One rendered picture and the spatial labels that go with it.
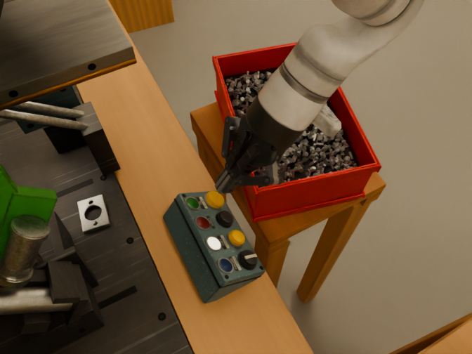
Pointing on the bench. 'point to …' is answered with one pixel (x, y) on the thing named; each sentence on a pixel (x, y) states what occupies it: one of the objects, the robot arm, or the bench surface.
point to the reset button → (237, 237)
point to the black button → (225, 218)
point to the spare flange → (95, 219)
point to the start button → (215, 199)
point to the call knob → (248, 258)
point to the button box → (187, 235)
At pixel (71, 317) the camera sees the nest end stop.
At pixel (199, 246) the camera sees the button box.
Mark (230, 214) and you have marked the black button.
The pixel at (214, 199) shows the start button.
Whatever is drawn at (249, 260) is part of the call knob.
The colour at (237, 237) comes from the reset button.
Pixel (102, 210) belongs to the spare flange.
